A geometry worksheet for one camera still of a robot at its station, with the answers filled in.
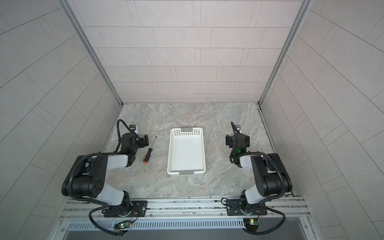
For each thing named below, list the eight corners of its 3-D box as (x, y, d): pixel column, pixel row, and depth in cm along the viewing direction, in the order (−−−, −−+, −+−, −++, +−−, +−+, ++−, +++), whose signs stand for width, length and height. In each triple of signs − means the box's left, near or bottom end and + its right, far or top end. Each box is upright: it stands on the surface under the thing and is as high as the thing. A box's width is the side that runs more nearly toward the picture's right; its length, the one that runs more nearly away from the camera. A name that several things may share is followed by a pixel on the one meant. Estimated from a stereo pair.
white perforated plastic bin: (166, 177, 83) (164, 172, 77) (172, 133, 101) (171, 127, 95) (205, 177, 83) (205, 172, 77) (204, 133, 101) (204, 127, 95)
